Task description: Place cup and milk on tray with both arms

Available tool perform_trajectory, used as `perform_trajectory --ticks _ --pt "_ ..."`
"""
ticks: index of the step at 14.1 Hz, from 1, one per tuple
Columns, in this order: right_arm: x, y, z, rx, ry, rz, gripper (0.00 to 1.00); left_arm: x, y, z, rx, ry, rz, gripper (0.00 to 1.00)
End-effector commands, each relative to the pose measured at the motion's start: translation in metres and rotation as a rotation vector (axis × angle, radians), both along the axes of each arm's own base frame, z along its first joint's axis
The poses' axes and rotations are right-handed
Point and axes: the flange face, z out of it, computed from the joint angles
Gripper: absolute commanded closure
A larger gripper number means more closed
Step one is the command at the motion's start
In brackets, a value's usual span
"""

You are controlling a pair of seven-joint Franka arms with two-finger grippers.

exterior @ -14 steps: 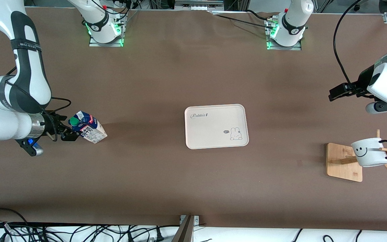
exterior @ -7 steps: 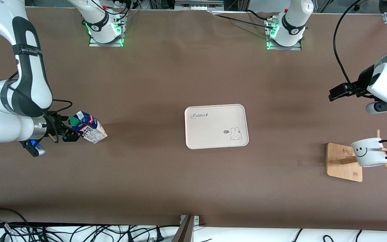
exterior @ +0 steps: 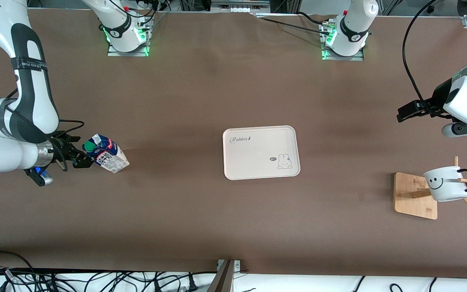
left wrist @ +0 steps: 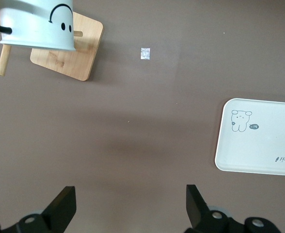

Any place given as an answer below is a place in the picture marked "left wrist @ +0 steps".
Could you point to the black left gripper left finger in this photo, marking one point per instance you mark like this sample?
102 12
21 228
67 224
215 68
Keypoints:
60 211

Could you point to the cream rabbit print tray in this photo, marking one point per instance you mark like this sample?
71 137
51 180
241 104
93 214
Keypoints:
261 138

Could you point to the wooden mug stand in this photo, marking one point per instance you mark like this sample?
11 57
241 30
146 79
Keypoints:
67 58

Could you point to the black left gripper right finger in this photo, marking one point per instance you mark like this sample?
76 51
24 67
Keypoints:
198 208

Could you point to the white smiley face cup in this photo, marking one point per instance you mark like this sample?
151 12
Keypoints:
33 26

